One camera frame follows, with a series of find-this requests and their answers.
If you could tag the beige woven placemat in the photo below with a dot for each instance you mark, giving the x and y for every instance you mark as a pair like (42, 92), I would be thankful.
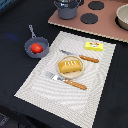
(59, 98)

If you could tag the round wooden plate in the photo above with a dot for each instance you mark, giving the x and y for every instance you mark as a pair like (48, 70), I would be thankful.
(71, 75)

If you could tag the orange bread loaf toy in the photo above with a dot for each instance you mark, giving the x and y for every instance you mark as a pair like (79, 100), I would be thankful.
(69, 66)

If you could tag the beige bowl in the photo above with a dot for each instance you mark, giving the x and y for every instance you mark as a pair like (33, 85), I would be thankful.
(122, 15)

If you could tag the small grey frying pan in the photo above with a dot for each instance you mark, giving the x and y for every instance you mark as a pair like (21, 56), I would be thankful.
(40, 40)

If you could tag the red toy tomato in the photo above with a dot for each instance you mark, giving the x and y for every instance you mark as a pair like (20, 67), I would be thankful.
(36, 48)

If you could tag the knife with wooden handle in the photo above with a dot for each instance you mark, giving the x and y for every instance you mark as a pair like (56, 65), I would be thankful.
(81, 56)

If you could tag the grey cooking pot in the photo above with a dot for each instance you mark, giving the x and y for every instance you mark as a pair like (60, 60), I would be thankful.
(67, 9)

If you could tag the yellow butter box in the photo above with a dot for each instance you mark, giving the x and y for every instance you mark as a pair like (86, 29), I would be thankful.
(94, 46)

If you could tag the fork with wooden handle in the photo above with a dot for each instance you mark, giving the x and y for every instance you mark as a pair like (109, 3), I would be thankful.
(70, 82)

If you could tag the black stove burner disc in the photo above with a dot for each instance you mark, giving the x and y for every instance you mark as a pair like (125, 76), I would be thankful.
(96, 5)
(89, 18)

